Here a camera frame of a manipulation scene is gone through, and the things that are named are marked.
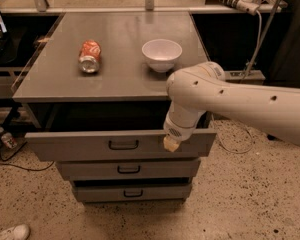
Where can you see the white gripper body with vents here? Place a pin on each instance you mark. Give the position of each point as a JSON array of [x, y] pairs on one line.
[[174, 129]]

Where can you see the yellow foam covered gripper finger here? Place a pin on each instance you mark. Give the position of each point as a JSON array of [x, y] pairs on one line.
[[170, 144]]

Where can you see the grey top drawer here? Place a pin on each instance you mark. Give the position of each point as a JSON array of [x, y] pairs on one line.
[[115, 145]]

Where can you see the grey drawer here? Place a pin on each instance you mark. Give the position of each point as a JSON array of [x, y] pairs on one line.
[[96, 191], [117, 170], [115, 145]]

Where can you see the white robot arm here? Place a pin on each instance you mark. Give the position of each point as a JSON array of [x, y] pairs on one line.
[[202, 88]]

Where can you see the grey middle drawer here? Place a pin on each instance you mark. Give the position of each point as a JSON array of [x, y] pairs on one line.
[[117, 170]]

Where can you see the grey bottom drawer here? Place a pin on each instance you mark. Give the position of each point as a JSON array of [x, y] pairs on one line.
[[96, 191]]

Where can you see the grey metal drawer cabinet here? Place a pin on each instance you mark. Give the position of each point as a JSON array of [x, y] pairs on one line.
[[125, 94]]

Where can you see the white ceramic bowl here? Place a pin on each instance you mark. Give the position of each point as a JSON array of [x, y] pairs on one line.
[[161, 55]]

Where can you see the orange soda can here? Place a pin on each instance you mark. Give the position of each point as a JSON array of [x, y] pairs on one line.
[[89, 57]]

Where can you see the white power strip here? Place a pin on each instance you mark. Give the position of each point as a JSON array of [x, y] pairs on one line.
[[247, 6]]

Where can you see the small plastic bottle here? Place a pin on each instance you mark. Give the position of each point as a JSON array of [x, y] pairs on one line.
[[7, 139]]

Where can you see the white sneaker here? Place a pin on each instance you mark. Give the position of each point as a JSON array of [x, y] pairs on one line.
[[19, 232]]

